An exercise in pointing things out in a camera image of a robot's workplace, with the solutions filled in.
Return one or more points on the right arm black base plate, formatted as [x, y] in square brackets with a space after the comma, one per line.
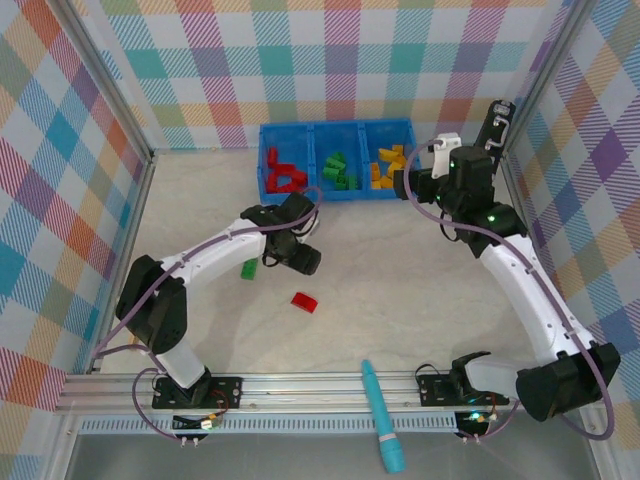
[435, 390]

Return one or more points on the aluminium side floor rail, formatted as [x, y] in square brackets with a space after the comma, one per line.
[516, 190]
[135, 210]

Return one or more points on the wide aluminium frame rail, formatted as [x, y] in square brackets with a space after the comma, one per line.
[310, 395]

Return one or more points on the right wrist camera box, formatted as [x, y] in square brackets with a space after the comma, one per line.
[445, 152]

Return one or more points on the teal pen-shaped tool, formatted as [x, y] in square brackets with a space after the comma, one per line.
[382, 415]

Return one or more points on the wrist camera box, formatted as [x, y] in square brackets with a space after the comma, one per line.
[310, 229]
[445, 152]

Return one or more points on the red lego brick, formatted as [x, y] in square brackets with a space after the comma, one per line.
[287, 169]
[305, 302]
[299, 177]
[272, 156]
[287, 188]
[273, 180]

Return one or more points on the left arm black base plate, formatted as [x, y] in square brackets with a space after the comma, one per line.
[225, 392]

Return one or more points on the yellow round lego piece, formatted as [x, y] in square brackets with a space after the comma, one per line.
[375, 172]

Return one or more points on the blue three-compartment bin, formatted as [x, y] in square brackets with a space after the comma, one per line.
[292, 140]

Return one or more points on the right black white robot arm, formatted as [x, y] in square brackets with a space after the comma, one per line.
[530, 295]

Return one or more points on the yellow sloped lego brick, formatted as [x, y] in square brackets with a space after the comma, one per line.
[387, 182]

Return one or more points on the aluminium upright frame post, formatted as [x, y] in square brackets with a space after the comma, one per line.
[107, 85]
[550, 65]

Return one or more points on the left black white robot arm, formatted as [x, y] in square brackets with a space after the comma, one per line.
[155, 310]

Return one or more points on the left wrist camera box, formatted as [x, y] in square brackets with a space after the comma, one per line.
[310, 229]

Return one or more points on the green lego brick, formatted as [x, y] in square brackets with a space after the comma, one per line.
[353, 182]
[249, 271]
[342, 180]
[330, 173]
[332, 164]
[340, 158]

